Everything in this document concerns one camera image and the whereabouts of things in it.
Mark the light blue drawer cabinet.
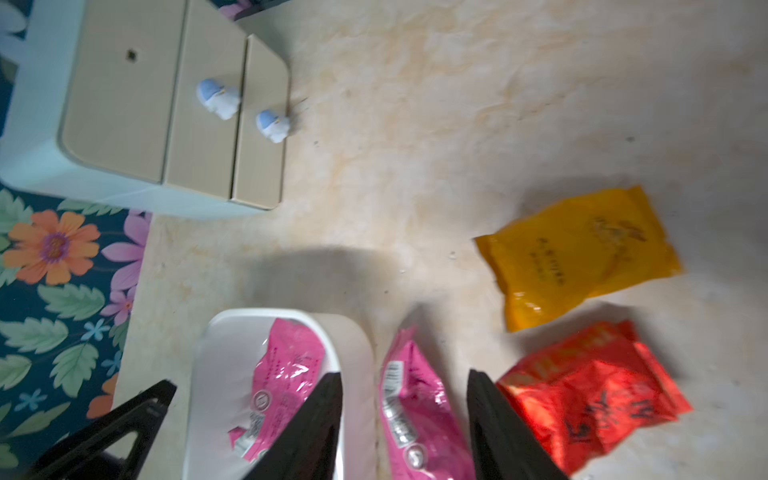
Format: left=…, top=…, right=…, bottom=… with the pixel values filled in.
left=1, top=1, right=289, bottom=219

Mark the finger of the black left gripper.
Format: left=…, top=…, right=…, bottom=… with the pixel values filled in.
left=26, top=380, right=177, bottom=480

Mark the pink tea bag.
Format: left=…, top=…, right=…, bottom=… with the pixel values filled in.
left=379, top=328, right=475, bottom=479
left=228, top=318, right=325, bottom=463

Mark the red foil tea bag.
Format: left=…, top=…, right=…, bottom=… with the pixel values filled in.
left=496, top=320, right=692, bottom=475

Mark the yellow tea bag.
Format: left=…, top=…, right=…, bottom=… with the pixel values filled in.
left=475, top=186, right=683, bottom=332

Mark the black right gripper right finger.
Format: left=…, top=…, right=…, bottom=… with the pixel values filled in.
left=466, top=369, right=567, bottom=480

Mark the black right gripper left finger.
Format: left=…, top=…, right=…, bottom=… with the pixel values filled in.
left=244, top=372, right=343, bottom=480

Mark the white plastic storage box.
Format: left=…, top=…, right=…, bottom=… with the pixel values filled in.
left=182, top=308, right=377, bottom=479

